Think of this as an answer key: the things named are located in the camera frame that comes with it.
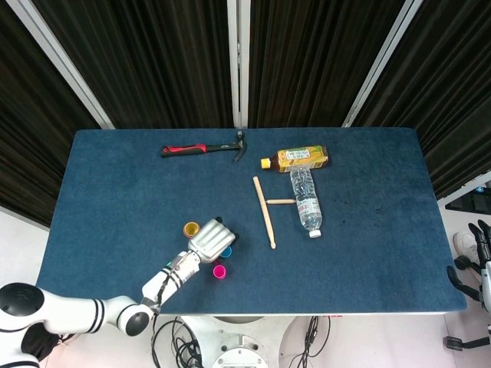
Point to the tea bottle yellow label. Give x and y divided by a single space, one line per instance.
299 158

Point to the light blue plastic cup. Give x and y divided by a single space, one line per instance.
228 252

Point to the dark pleated curtain panel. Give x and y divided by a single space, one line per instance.
314 61
452 96
27 134
153 61

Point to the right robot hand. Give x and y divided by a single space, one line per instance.
486 276

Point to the long wooden drumstick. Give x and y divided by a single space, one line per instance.
264 211

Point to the pink plastic cup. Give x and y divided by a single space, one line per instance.
219 272

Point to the yellow plastic cup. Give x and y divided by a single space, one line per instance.
191 229

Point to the black device blue light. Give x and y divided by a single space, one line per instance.
473 199

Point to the white metal frame post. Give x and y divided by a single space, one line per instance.
65 65
383 65
238 57

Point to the short wooden stick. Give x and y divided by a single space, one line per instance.
282 201

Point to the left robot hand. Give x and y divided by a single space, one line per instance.
213 239

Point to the red black claw hammer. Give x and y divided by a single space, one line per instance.
184 149

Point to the clear plastic water bottle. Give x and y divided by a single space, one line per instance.
307 199

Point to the white sneaker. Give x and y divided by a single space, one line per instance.
462 241

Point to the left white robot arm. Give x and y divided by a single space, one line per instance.
76 312

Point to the blue felt table mat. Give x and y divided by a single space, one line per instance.
126 184

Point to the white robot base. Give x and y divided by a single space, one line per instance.
238 341

